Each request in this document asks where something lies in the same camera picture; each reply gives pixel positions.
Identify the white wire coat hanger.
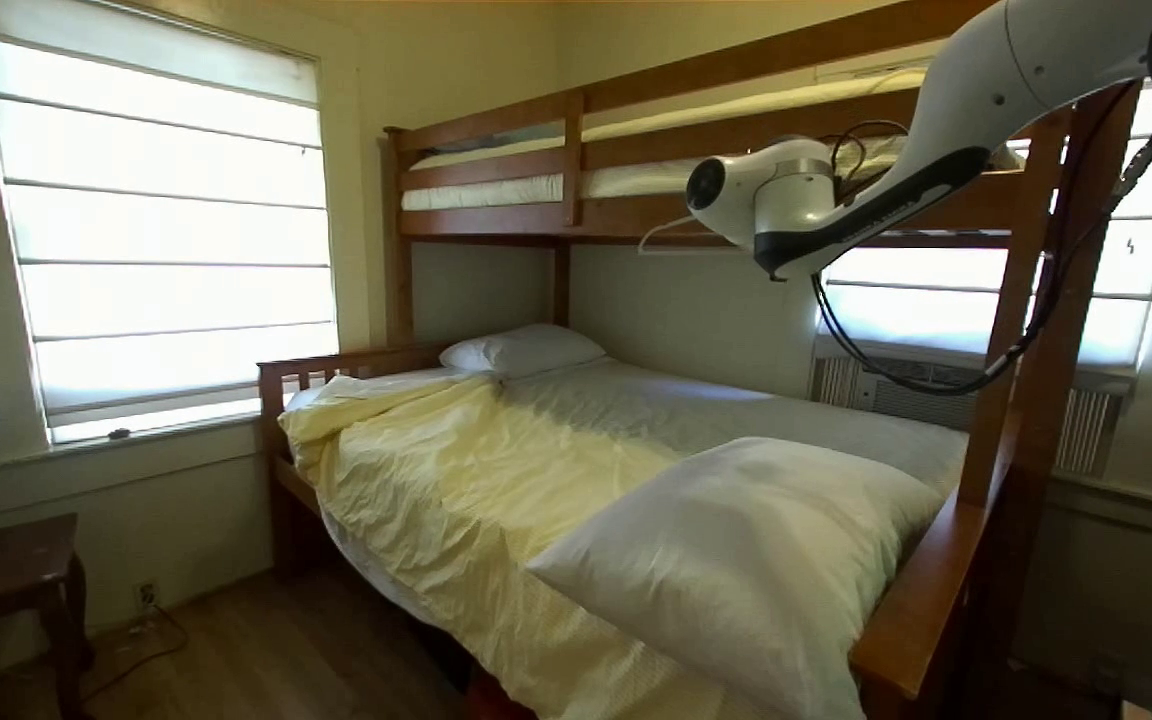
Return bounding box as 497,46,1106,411
637,209,743,261

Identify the white bed sheet mattress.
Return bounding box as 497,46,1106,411
492,351,977,501

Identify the bunk mattress with white sheet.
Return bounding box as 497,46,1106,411
400,35,955,218

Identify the small white pillow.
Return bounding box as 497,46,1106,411
434,321,610,386

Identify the yellow blanket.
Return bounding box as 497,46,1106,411
275,370,791,720

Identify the large white pillow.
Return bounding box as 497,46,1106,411
523,432,949,720

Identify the white window blind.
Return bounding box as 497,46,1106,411
812,79,1152,381
0,0,345,450

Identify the dark wooden nightstand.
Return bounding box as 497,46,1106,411
0,511,96,720

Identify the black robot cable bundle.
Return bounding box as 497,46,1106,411
803,76,1152,401

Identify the wooden bunk bed frame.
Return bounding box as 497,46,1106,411
251,0,1149,720

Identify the white wall heater unit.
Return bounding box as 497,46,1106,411
809,349,1135,481

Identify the thin black power cable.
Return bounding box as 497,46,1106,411
74,596,196,703

